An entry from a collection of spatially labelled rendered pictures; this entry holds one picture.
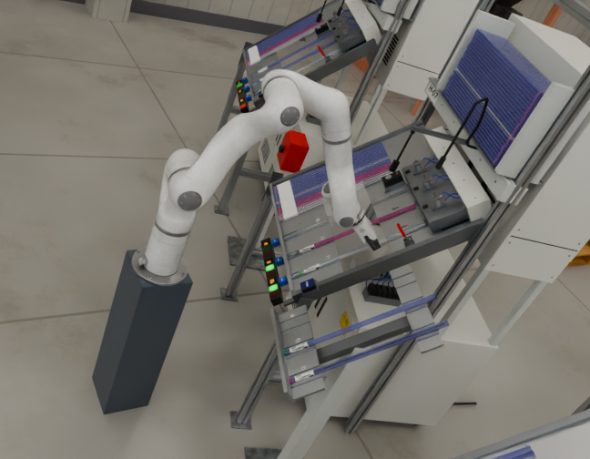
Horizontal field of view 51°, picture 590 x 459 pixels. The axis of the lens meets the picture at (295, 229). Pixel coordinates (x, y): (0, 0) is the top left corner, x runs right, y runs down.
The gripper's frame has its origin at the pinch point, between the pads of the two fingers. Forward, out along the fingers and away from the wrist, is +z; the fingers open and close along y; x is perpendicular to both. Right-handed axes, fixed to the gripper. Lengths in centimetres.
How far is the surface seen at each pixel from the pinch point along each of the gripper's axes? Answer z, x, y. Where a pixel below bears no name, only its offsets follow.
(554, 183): 6, -62, -10
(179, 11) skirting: 15, 97, 419
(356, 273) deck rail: -0.8, 9.5, -10.0
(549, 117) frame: -21, -68, -12
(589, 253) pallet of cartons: 266, -100, 157
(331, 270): -2.1, 17.4, -3.8
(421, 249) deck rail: 4.0, -13.8, -10.1
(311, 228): -2.7, 20.4, 22.0
